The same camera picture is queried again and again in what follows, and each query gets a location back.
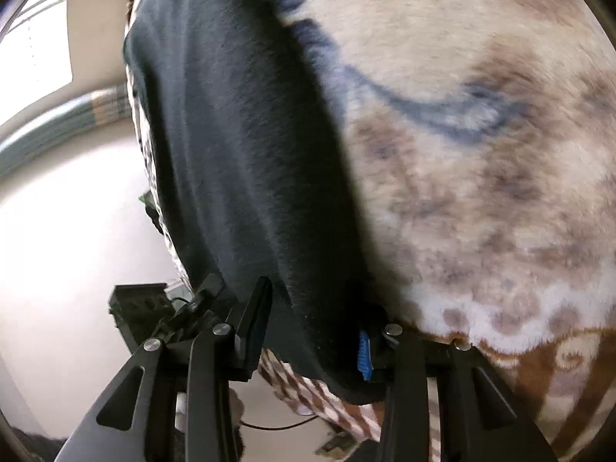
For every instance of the dark striped sweater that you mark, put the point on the dark striped sweater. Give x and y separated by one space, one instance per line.
240 154

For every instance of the floral blanket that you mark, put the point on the floral blanket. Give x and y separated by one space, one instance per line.
481 202

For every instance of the grey-blue curtain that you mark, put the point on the grey-blue curtain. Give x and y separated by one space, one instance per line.
62 120

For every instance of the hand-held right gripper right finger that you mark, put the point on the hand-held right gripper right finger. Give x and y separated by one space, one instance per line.
364 353

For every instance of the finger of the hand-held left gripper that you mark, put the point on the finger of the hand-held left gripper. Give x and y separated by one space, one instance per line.
197 303

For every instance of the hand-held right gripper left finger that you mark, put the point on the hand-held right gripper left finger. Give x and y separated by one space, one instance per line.
257 317

